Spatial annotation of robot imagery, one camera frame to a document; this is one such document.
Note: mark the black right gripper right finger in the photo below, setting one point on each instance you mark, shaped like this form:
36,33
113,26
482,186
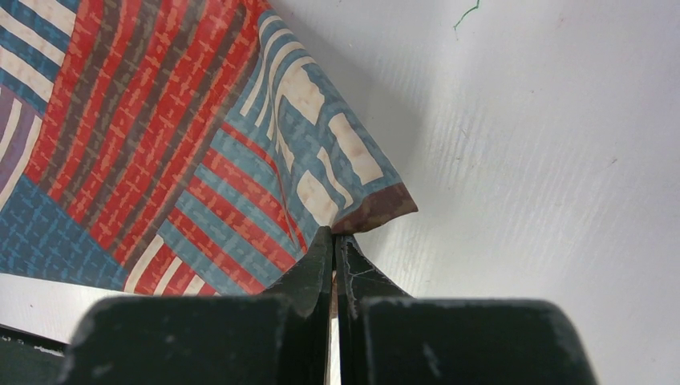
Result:
387,336

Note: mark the striped patchwork placemat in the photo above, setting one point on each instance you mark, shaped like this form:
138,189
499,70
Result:
175,147

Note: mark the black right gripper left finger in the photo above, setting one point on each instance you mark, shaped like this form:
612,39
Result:
280,336

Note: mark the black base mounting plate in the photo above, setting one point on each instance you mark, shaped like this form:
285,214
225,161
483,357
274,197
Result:
29,358

